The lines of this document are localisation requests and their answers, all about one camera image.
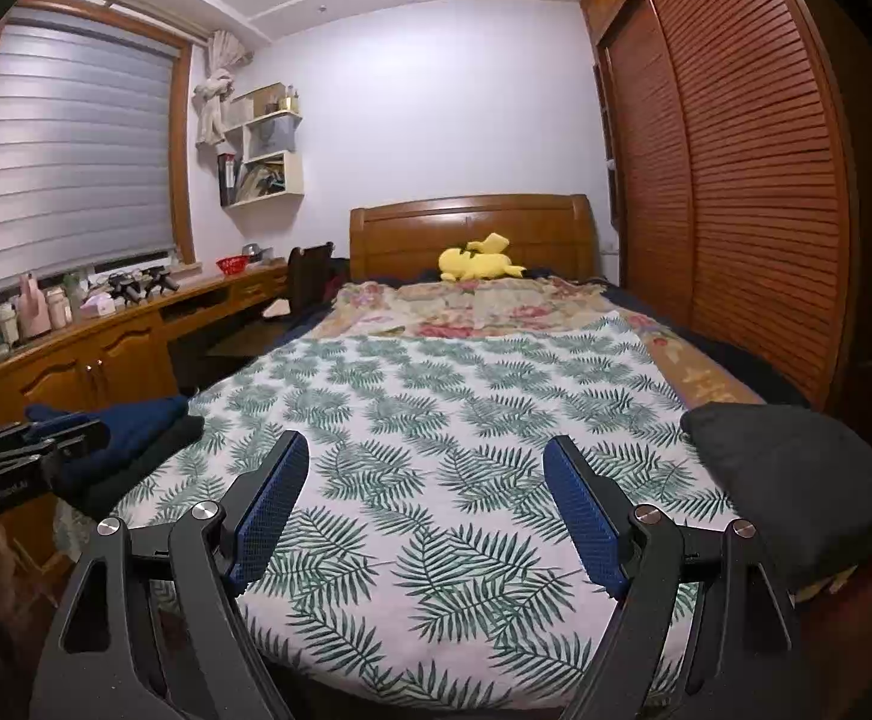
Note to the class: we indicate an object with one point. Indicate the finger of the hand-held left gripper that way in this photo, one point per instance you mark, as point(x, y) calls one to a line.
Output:
point(38, 433)
point(53, 456)

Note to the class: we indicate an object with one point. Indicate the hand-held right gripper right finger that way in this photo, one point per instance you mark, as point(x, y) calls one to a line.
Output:
point(586, 517)

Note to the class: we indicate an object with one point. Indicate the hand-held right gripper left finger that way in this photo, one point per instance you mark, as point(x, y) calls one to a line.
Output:
point(271, 510)

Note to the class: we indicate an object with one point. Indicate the navy blue suit jacket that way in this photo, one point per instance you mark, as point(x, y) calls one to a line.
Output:
point(135, 424)

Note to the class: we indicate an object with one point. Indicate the black folded clothes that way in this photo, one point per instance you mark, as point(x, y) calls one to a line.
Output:
point(158, 457)

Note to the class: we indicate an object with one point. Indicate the dark grey folded clothes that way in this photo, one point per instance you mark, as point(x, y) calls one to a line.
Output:
point(788, 480)

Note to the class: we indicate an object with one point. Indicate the pink bottle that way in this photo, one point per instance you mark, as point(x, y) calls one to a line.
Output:
point(33, 311)

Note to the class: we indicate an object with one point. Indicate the white jar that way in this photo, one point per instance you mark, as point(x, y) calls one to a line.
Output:
point(57, 309)

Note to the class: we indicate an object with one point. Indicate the wooden desk cabinet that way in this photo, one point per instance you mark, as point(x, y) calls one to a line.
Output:
point(128, 345)

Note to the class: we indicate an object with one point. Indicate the pink tissue box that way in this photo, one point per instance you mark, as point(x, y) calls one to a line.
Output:
point(98, 307)

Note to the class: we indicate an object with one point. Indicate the pale green bottle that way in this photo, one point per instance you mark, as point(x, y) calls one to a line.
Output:
point(75, 296)

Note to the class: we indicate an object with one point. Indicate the leaf print bed sheet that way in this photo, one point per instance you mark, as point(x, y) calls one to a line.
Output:
point(443, 427)

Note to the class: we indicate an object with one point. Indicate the floral quilt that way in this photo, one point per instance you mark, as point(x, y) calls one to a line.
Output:
point(481, 307)

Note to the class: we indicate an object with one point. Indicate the dark red bag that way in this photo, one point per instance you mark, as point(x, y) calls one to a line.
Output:
point(338, 279)

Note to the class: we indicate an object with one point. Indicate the dark wooden chair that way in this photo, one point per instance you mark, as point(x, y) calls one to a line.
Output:
point(312, 270)

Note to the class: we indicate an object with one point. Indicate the red bowl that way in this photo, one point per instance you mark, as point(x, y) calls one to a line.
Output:
point(232, 265)

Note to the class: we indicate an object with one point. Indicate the metal pot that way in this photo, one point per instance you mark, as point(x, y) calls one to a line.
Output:
point(258, 253)

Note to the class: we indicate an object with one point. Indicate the yellow plush toy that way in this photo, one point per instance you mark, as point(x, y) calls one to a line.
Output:
point(473, 262)

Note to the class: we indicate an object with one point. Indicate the grey window blind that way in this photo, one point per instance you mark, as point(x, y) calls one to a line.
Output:
point(68, 150)

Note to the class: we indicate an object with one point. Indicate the wooden bed headboard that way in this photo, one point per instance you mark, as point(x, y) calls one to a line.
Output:
point(406, 240)

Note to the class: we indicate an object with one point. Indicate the tied beige curtain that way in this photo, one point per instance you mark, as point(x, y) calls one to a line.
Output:
point(214, 97)

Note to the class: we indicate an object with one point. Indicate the wooden louvered wardrobe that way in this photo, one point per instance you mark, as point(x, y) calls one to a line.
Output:
point(743, 165)

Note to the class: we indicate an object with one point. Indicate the wooden window frame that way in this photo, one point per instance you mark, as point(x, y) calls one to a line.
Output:
point(183, 165)

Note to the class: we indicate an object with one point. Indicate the white wall shelf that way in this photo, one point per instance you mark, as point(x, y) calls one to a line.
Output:
point(293, 172)

